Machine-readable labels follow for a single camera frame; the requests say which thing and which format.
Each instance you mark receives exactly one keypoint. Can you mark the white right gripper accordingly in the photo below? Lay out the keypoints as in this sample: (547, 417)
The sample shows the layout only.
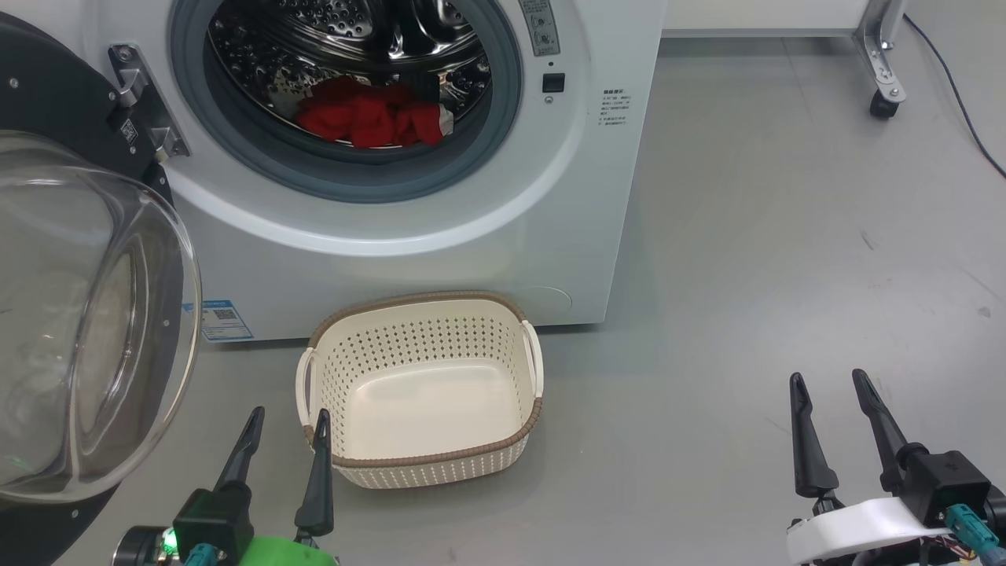
(857, 531)

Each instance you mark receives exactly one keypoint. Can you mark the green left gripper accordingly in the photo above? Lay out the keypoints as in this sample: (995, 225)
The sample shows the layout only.
(287, 553)

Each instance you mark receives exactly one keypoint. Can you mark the red garment with white stripes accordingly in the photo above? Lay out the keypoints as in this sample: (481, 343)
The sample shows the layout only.
(369, 118)

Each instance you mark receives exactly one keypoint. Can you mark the black round washer door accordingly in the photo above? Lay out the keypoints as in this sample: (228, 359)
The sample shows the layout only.
(47, 86)

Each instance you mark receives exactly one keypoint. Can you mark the cream perforated laundry basket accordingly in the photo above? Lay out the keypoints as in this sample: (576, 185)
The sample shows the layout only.
(424, 417)

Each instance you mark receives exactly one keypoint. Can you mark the white front-load washing machine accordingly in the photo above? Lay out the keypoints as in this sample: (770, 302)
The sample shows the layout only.
(393, 267)

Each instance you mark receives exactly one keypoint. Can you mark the silver door hinge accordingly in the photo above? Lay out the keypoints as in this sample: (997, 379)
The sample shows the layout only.
(145, 102)

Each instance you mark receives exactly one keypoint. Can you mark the stainless steel washer drum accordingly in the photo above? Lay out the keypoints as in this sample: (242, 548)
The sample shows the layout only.
(330, 23)

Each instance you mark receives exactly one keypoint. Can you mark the black door latch socket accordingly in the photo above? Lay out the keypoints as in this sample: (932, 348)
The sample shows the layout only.
(553, 82)

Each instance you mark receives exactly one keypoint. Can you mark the blue energy label sticker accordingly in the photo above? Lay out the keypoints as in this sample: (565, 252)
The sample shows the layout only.
(228, 321)

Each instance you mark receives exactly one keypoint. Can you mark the black caster wheel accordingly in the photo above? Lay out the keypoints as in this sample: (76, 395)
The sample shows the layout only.
(884, 106)

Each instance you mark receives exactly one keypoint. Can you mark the small text sticker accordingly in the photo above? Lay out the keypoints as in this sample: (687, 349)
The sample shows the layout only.
(617, 108)

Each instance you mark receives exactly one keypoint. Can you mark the white cabinet panel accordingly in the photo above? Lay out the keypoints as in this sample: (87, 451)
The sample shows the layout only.
(762, 16)

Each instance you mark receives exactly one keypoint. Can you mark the grey warning label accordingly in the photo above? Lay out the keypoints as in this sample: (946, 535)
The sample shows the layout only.
(541, 27)

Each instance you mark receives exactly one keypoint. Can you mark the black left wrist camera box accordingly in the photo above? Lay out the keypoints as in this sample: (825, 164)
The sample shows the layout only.
(212, 519)

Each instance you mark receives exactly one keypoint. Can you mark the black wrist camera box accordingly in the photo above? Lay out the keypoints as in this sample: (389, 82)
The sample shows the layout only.
(212, 519)
(947, 479)

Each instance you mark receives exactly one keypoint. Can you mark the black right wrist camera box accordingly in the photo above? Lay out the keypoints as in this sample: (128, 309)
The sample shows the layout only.
(947, 479)

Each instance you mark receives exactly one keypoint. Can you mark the silver metal frame leg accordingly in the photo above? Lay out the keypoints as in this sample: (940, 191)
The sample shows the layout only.
(880, 47)

